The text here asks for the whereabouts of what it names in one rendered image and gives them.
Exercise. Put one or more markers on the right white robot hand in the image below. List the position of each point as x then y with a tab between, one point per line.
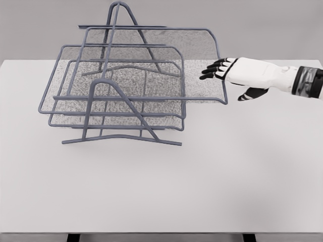
247	73

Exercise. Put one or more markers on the large grey mesh tray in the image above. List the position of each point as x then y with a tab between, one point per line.
202	87

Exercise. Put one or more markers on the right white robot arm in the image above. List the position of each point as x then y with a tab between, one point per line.
297	80

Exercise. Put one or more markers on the small grey mesh tray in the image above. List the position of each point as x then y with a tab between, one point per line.
161	123

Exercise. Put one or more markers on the medium grey mesh tray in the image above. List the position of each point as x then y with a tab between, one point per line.
61	75

